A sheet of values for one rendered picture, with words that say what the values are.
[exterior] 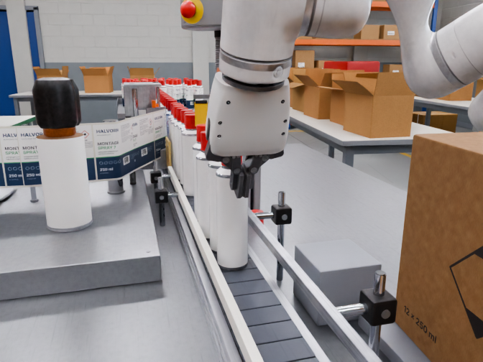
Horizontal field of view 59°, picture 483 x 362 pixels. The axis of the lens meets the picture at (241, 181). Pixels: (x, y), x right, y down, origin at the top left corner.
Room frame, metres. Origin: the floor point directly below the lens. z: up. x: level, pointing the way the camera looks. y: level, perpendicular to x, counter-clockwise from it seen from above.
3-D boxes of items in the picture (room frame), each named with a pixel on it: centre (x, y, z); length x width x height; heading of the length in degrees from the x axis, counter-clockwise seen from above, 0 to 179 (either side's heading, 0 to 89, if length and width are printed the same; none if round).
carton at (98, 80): (6.39, 2.07, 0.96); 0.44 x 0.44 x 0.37; 6
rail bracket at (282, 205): (0.69, -0.05, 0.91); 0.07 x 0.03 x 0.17; 105
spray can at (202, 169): (0.78, 0.06, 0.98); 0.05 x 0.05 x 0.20
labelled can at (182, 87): (3.41, 0.64, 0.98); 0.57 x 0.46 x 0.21; 105
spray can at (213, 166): (0.72, 0.03, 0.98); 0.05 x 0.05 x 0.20
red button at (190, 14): (1.07, 0.12, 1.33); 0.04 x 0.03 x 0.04; 70
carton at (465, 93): (5.14, -2.44, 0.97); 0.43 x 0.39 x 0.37; 96
